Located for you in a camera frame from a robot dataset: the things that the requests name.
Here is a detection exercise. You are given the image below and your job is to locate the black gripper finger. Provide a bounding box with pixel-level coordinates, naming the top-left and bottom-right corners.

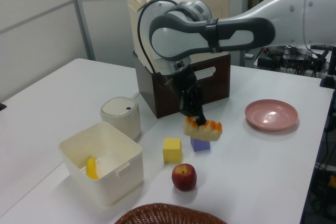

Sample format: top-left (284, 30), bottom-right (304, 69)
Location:
top-left (179, 90), bottom-right (193, 118)
top-left (191, 84), bottom-right (208, 126)

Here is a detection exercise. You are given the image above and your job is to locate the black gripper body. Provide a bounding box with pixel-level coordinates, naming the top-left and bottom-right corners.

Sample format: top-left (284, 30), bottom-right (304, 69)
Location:
top-left (166, 64), bottom-right (198, 94)

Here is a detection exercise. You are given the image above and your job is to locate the orange glazed bread roll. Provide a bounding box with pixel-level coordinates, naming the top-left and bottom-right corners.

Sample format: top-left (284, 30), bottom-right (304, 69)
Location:
top-left (182, 116), bottom-right (224, 142)

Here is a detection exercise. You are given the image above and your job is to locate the brown wicker basket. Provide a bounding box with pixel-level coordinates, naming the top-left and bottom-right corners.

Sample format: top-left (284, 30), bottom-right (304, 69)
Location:
top-left (113, 202), bottom-right (228, 224)

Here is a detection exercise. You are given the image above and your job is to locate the purple cube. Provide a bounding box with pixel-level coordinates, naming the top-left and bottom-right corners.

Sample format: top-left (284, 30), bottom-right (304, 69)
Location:
top-left (190, 136), bottom-right (212, 153)

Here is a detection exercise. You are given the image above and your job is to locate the dark brown wooden box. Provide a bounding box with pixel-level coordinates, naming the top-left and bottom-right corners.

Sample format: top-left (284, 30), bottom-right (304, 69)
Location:
top-left (133, 50), bottom-right (232, 120)

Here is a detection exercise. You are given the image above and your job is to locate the yellow cube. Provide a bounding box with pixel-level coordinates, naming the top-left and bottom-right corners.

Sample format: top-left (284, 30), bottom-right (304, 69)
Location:
top-left (162, 137), bottom-right (183, 164)

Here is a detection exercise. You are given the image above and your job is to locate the small white lidded container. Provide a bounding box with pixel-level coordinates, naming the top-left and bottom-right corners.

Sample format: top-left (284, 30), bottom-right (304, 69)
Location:
top-left (99, 96), bottom-right (142, 141)

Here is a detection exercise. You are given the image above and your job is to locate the red apple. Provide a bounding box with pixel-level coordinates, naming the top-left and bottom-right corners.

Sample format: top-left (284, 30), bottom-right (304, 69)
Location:
top-left (171, 163), bottom-right (198, 192)

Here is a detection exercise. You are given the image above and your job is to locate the pink plate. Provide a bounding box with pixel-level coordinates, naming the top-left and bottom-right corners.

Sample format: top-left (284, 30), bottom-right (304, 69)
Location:
top-left (244, 99), bottom-right (299, 132)

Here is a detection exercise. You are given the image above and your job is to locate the cream plastic open box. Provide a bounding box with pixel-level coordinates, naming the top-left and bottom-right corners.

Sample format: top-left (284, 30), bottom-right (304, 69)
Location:
top-left (58, 121), bottom-right (144, 207)

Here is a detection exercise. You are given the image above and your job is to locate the yellow banana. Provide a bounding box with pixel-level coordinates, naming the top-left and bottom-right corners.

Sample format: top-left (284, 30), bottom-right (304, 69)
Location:
top-left (86, 156), bottom-right (100, 180)

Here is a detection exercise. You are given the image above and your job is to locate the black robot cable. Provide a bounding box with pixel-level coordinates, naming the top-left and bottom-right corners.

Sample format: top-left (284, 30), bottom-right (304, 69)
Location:
top-left (136, 0), bottom-right (184, 88)

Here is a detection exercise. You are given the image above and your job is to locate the black power strip with cables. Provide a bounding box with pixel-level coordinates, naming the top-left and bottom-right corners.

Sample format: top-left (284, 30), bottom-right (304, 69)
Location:
top-left (256, 44), bottom-right (332, 78)

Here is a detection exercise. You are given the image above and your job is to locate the black pole clamp mount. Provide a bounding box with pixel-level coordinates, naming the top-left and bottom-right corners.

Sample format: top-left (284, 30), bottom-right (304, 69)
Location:
top-left (319, 49), bottom-right (336, 89)

